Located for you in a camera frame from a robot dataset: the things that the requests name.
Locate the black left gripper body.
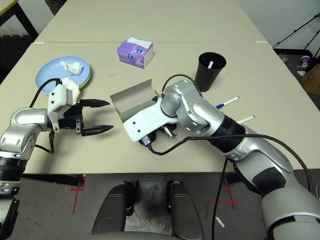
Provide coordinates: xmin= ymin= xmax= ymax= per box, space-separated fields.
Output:
xmin=58 ymin=104 xmax=85 ymax=137

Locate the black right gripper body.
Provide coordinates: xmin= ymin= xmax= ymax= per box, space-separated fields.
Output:
xmin=161 ymin=122 xmax=179 ymax=140

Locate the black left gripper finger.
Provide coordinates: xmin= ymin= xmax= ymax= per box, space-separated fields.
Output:
xmin=81 ymin=124 xmax=115 ymax=137
xmin=79 ymin=98 xmax=111 ymax=109

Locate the grey glasses case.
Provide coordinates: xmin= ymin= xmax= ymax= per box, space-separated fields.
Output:
xmin=110 ymin=78 xmax=161 ymax=123

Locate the blue plastic plate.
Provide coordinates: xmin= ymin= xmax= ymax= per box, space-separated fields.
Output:
xmin=34 ymin=55 xmax=91 ymax=96

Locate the white marker with black cap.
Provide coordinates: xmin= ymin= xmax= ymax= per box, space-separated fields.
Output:
xmin=236 ymin=115 xmax=256 ymax=125

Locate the green plastic plate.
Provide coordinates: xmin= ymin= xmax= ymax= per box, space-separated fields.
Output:
xmin=74 ymin=67 xmax=94 ymax=88

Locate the purple tissue box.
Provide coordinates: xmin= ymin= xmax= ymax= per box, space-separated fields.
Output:
xmin=117 ymin=33 xmax=154 ymax=69

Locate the black plastic cup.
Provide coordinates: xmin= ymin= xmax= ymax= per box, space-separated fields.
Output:
xmin=194 ymin=51 xmax=227 ymax=92

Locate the white marker with blue cap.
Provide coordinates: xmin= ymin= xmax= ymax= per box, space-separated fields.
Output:
xmin=215 ymin=96 xmax=240 ymax=110

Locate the grey robot left leg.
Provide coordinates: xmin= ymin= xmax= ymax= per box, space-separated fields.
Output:
xmin=91 ymin=182 xmax=136 ymax=236

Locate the grey robot leg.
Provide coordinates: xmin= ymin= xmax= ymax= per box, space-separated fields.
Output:
xmin=91 ymin=182 xmax=136 ymax=236
xmin=166 ymin=180 xmax=203 ymax=238

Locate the grey robot right leg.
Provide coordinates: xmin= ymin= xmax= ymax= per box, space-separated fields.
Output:
xmin=166 ymin=180 xmax=203 ymax=238

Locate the black foam floor mat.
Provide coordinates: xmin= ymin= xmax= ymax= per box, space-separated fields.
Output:
xmin=0 ymin=34 xmax=38 ymax=86

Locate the bystander in dark clothes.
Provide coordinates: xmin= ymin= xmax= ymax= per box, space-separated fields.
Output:
xmin=46 ymin=0 xmax=68 ymax=16

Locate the white tape strip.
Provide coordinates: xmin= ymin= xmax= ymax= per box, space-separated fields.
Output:
xmin=215 ymin=216 xmax=227 ymax=229

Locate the black framed side table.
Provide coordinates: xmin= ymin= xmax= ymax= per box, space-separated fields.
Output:
xmin=0 ymin=0 xmax=40 ymax=37

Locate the brown cardboard box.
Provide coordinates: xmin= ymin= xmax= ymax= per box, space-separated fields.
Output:
xmin=301 ymin=63 xmax=320 ymax=95

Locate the small purple cup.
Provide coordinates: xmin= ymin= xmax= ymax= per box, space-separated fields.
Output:
xmin=300 ymin=55 xmax=312 ymax=68

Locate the black tripod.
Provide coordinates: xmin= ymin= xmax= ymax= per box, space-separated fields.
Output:
xmin=272 ymin=14 xmax=320 ymax=60

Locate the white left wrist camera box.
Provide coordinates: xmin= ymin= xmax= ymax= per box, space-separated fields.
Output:
xmin=47 ymin=83 xmax=77 ymax=132

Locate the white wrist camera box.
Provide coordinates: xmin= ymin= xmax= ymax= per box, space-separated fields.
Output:
xmin=123 ymin=99 xmax=181 ymax=144
xmin=47 ymin=83 xmax=77 ymax=132

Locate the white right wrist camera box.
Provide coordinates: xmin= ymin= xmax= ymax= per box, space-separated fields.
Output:
xmin=123 ymin=99 xmax=181 ymax=144

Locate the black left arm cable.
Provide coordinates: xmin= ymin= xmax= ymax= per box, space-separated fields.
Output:
xmin=29 ymin=78 xmax=63 ymax=155

